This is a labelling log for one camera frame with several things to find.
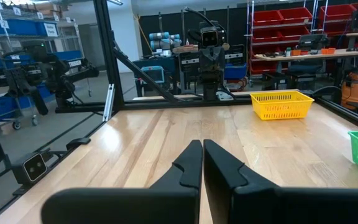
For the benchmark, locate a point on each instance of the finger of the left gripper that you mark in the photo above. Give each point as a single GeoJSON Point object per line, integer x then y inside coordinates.
{"type": "Point", "coordinates": [215, 53]}
{"type": "Point", "coordinates": [207, 53]}

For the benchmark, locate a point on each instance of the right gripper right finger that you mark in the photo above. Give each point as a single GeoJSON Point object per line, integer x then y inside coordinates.
{"type": "Point", "coordinates": [291, 205]}

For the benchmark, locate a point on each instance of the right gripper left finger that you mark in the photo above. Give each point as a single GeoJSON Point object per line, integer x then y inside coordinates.
{"type": "Point", "coordinates": [120, 205]}

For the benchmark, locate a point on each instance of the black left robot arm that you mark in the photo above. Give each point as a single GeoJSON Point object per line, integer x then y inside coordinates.
{"type": "Point", "coordinates": [210, 87]}

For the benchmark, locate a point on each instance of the black background robot arm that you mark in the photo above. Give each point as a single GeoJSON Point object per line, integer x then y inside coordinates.
{"type": "Point", "coordinates": [42, 74]}

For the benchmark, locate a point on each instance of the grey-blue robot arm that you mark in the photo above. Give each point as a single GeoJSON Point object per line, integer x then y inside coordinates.
{"type": "Point", "coordinates": [163, 40]}

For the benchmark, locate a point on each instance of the blue storage bin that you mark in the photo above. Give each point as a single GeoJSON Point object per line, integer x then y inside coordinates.
{"type": "Point", "coordinates": [235, 71]}

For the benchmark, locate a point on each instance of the silver metal mounting plate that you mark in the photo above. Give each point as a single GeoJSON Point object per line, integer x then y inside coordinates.
{"type": "Point", "coordinates": [225, 96]}

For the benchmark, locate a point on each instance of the teal screen device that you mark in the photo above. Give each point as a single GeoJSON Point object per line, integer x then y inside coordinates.
{"type": "Point", "coordinates": [153, 74]}

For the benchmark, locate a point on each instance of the metal rack with red bins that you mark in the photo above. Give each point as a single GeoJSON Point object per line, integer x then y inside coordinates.
{"type": "Point", "coordinates": [278, 21]}

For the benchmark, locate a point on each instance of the yellow plastic basket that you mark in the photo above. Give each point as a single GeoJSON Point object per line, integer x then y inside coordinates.
{"type": "Point", "coordinates": [281, 105]}

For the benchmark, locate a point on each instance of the black office chair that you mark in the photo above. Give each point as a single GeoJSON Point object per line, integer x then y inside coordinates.
{"type": "Point", "coordinates": [306, 67]}

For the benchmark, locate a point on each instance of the wooden workbench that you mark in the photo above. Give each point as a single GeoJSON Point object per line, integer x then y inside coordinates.
{"type": "Point", "coordinates": [315, 56]}

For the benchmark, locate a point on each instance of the metal shelf with blue bins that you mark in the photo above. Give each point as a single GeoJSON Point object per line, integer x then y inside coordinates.
{"type": "Point", "coordinates": [26, 31]}

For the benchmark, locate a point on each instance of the black camera mount foot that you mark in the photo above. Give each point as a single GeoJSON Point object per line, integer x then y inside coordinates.
{"type": "Point", "coordinates": [78, 143]}

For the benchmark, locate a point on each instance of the black table-level camera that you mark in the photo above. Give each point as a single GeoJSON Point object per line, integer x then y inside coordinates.
{"type": "Point", "coordinates": [31, 168]}

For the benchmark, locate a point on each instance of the silver aluminium extrusion post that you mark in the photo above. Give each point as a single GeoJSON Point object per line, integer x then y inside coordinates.
{"type": "Point", "coordinates": [108, 102]}

